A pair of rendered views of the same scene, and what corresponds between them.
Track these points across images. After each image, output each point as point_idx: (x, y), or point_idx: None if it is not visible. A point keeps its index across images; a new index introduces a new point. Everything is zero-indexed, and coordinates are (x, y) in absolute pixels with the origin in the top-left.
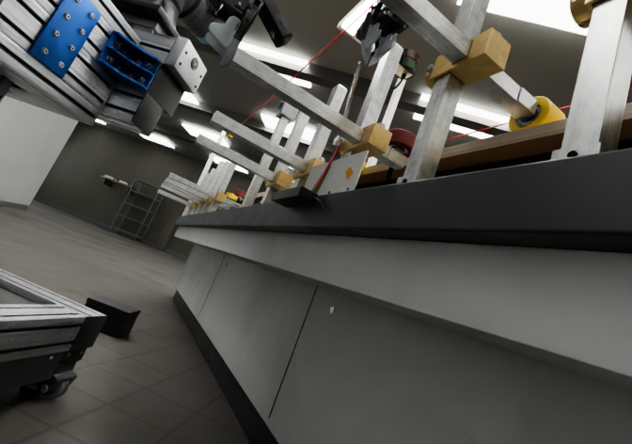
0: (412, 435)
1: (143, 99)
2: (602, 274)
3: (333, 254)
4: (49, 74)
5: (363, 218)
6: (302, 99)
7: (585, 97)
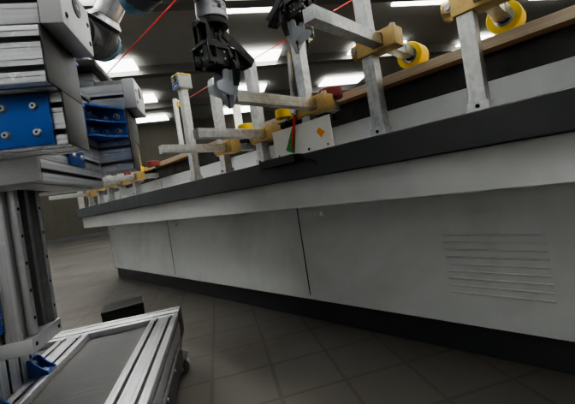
0: (416, 250)
1: (131, 145)
2: (505, 153)
3: (337, 186)
4: (80, 170)
5: (361, 161)
6: (280, 101)
7: (471, 74)
